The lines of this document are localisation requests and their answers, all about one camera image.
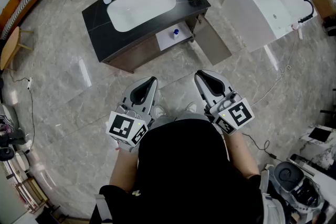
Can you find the striped cushion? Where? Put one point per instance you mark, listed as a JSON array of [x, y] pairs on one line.
[[18, 11]]

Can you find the round wooden table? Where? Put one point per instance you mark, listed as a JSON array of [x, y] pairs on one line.
[[10, 44]]

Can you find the person's right forearm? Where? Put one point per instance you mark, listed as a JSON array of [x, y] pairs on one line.
[[242, 154]]

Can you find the black-topped sink vanity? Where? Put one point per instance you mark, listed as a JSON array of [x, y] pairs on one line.
[[97, 23]]

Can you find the black bathtub faucet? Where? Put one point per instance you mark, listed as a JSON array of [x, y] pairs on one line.
[[311, 9]]

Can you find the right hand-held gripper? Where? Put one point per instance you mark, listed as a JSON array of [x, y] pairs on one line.
[[236, 115]]

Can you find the person's shoe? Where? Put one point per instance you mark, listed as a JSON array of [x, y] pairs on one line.
[[191, 107], [158, 111]]

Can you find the person's black shirt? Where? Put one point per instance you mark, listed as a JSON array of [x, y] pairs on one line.
[[183, 165]]

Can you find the person's left shoe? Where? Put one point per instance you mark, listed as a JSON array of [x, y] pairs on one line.
[[158, 111]]

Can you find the white power strip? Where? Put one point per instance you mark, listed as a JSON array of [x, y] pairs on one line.
[[30, 83]]

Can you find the marble-pattern box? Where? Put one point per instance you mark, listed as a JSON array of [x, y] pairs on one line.
[[323, 154]]

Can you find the cardboard box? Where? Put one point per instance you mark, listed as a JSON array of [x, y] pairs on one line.
[[325, 4]]

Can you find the white drawer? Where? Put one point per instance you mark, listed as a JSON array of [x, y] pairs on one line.
[[165, 39]]

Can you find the blue capped white bottle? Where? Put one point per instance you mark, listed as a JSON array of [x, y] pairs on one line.
[[176, 34]]

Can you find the grey round appliance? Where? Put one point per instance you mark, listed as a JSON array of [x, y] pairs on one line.
[[288, 178]]

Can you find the person's left forearm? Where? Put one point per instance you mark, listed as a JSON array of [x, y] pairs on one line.
[[123, 170]]

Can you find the person's right shoe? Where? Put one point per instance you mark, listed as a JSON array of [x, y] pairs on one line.
[[191, 107]]

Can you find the white bathtub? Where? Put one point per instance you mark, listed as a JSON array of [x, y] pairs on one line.
[[262, 0]]

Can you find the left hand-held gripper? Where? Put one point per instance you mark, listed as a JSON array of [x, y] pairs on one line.
[[123, 126]]

